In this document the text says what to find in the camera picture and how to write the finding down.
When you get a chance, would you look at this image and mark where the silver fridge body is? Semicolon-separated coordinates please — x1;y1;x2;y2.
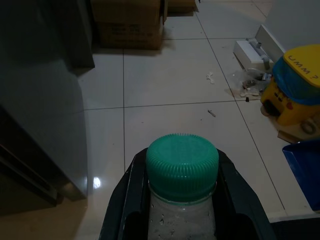
0;58;89;201

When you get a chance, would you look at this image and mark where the blue bin liner bag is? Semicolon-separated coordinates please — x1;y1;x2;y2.
271;56;320;105

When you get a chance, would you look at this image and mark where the yellow pedal bin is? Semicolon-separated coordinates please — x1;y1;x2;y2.
259;44;320;134

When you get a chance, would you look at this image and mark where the white flat box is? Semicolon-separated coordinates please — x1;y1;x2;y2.
233;39;270;70

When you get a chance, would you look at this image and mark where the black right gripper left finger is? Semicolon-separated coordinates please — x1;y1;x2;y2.
98;147;152;240

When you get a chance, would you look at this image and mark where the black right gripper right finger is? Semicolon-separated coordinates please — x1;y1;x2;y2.
214;147;275;240

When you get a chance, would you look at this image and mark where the printed cardboard box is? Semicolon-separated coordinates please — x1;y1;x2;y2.
90;0;169;51

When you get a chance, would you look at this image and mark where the white paper scrap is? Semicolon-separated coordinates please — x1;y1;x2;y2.
205;71;217;86

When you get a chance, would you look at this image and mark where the clear bottle teal cap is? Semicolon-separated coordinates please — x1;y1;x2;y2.
146;133;220;240

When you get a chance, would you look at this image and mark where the plain cardboard box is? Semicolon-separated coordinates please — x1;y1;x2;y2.
166;0;198;17

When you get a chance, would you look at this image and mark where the clear plastic bag litter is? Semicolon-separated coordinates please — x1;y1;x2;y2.
229;68;274;98

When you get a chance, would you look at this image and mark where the blue dustpan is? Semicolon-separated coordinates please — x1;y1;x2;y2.
281;139;320;213

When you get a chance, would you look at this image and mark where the grey speckled cabinet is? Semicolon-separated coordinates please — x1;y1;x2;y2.
0;0;96;72

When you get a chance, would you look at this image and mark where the grey pipe fitting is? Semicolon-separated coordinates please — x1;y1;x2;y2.
246;37;275;70

